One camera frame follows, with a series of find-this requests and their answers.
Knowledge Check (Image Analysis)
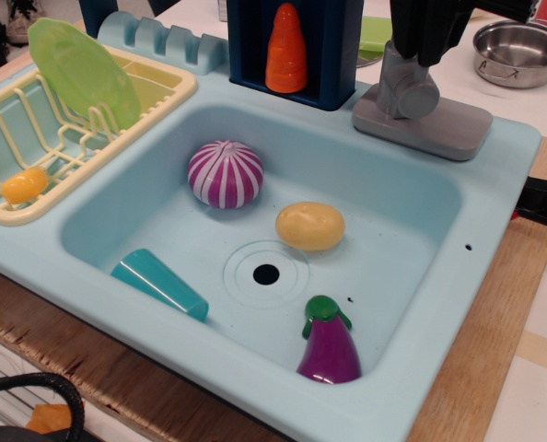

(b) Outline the light blue toy sink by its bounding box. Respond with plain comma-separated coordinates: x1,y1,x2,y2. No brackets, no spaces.
0,13,541,441

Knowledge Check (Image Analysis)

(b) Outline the black cable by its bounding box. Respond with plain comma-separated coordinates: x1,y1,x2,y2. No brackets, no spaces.
0,372,87,442

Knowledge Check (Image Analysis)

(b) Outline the yellow toy lemon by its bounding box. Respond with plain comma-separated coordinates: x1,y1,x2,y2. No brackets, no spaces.
0,168,50,204

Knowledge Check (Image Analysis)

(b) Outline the purple striped toy onion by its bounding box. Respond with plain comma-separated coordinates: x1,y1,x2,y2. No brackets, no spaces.
187,140,264,210

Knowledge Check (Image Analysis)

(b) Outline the black clamp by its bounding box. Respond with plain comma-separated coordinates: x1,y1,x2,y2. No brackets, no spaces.
514,177,547,226

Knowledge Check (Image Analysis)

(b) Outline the orange toy carrot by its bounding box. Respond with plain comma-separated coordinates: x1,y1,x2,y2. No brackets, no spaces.
265,3,308,94

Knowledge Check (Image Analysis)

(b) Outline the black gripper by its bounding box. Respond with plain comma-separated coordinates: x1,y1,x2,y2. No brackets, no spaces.
390,0,540,67

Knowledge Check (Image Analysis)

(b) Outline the grey toy faucet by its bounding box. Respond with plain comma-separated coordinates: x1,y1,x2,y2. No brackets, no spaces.
352,41,494,161

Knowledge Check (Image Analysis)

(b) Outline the white sneaker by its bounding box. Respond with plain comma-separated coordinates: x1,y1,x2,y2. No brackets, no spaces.
6,0,44,46

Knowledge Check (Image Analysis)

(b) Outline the green cutting board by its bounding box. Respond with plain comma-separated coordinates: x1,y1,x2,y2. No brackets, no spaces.
359,16,392,52

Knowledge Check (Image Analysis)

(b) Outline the yellow dish rack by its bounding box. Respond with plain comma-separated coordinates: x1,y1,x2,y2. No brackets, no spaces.
0,48,198,226

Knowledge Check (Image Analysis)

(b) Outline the teal plastic cup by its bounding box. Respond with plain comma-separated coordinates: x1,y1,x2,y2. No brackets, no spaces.
111,249,209,322

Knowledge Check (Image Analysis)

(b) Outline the stainless steel pot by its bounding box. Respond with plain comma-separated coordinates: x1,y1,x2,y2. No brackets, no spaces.
472,21,547,89

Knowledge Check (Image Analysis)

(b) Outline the dark blue utensil holder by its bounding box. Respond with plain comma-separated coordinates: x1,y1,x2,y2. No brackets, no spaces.
227,0,364,111

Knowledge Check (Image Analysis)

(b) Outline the orange tape piece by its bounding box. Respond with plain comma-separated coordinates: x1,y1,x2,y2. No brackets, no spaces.
26,404,73,435

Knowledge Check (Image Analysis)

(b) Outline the yellow toy potato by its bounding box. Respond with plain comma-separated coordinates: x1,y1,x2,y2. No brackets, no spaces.
275,202,345,251

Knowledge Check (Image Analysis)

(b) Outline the green plastic plate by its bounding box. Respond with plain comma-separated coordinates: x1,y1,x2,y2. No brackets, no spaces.
28,17,141,130

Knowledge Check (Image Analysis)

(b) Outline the purple toy eggplant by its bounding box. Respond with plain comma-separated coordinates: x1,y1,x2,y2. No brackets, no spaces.
297,295,362,385

